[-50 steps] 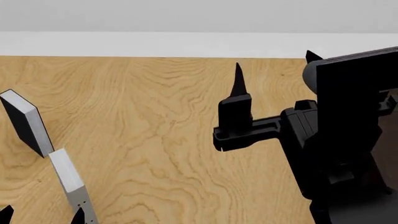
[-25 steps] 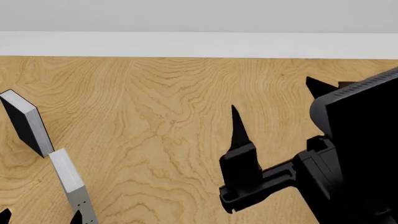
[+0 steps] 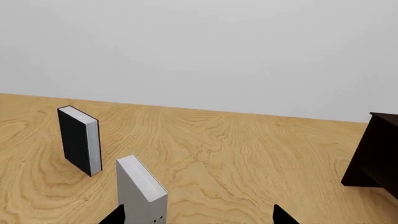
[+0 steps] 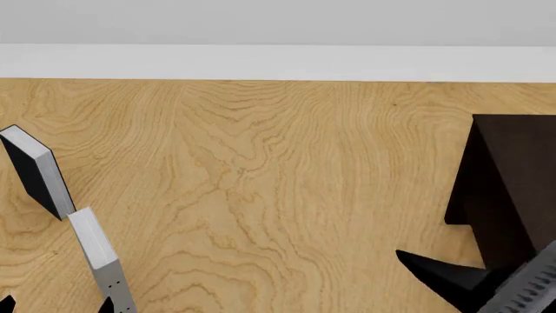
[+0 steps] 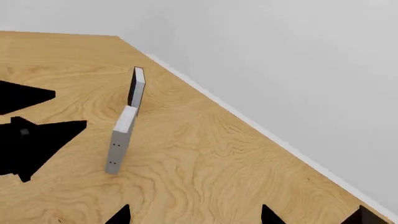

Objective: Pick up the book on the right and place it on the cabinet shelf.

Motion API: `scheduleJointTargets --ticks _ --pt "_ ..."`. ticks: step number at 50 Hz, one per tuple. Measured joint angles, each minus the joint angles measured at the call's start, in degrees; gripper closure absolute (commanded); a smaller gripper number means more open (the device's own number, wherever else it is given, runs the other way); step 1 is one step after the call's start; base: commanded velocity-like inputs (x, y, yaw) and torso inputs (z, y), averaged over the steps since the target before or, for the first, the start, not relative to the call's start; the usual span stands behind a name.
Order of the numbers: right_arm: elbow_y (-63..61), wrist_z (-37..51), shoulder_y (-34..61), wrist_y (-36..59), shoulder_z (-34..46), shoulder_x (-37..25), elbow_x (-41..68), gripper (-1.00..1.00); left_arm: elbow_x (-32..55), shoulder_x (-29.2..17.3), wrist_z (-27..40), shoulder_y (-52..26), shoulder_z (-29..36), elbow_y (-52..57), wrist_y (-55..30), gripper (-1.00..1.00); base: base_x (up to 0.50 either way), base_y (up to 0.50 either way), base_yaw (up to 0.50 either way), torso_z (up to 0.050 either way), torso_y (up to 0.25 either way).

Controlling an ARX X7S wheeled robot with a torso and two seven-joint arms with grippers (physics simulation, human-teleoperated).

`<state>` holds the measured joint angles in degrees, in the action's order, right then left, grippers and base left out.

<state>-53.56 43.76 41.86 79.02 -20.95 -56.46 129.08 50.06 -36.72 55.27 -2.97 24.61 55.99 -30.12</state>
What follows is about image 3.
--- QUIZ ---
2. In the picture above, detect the dark brown wooden cabinet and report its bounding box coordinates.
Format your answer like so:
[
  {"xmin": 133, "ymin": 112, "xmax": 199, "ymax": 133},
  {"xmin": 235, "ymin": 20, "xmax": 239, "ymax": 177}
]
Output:
[{"xmin": 340, "ymin": 112, "xmax": 398, "ymax": 201}]

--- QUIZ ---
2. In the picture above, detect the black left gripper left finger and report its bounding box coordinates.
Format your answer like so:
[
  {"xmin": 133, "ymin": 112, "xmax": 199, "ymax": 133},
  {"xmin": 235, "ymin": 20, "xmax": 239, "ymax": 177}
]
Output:
[{"xmin": 98, "ymin": 204, "xmax": 126, "ymax": 224}]

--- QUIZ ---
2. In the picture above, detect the grey hardcover book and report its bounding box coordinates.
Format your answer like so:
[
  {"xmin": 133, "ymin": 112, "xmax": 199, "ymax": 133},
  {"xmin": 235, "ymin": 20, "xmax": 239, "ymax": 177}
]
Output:
[{"xmin": 116, "ymin": 154, "xmax": 169, "ymax": 224}]

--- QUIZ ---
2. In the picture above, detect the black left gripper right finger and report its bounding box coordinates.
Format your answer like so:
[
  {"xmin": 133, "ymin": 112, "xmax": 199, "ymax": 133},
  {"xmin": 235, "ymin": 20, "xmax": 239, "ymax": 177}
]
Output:
[{"xmin": 273, "ymin": 203, "xmax": 300, "ymax": 224}]

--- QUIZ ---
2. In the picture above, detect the black hardcover book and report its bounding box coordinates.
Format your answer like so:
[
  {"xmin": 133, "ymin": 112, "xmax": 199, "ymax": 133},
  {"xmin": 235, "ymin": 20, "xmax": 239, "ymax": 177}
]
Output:
[{"xmin": 57, "ymin": 105, "xmax": 103, "ymax": 177}]

